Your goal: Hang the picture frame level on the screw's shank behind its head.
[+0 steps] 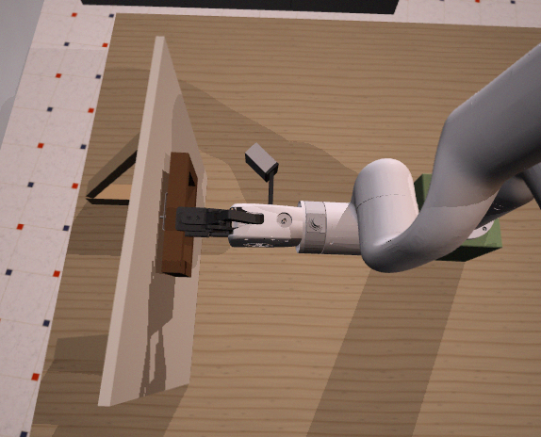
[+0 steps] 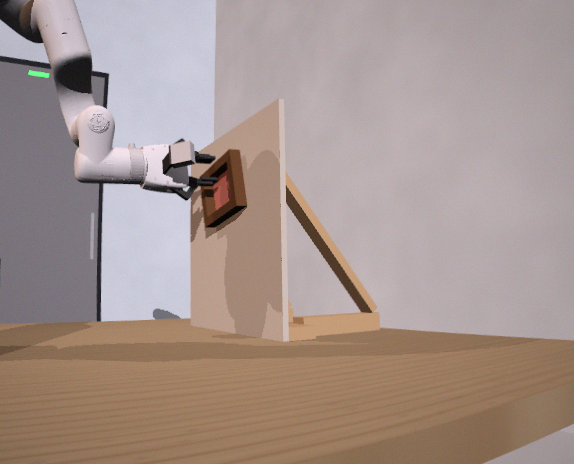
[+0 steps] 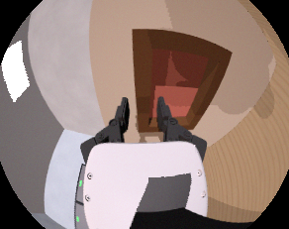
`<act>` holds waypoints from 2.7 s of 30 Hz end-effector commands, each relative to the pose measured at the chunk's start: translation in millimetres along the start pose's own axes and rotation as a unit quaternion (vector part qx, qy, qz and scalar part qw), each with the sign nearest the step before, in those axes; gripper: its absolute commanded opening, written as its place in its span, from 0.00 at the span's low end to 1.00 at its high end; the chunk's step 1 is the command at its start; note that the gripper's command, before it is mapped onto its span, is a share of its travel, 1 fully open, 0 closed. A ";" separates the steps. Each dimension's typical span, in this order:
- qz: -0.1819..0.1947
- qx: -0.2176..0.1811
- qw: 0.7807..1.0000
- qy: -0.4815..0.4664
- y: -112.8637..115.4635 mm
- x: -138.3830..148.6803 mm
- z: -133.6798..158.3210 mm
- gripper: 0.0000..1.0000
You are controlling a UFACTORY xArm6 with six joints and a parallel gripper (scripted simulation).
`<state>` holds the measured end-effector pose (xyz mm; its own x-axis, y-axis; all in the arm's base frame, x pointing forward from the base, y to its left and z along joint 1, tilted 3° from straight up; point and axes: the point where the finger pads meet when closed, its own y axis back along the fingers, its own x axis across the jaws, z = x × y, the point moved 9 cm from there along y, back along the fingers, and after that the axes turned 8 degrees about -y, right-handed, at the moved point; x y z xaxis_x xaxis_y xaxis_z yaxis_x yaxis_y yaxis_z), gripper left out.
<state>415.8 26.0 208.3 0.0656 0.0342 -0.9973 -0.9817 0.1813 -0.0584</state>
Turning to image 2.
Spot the beige flat board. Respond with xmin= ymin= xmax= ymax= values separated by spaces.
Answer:
xmin=190 ymin=99 xmax=289 ymax=342

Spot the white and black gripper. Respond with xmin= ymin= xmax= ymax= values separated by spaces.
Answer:
xmin=139 ymin=144 xmax=218 ymax=201

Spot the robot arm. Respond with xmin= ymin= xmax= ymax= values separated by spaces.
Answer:
xmin=0 ymin=0 xmax=196 ymax=185

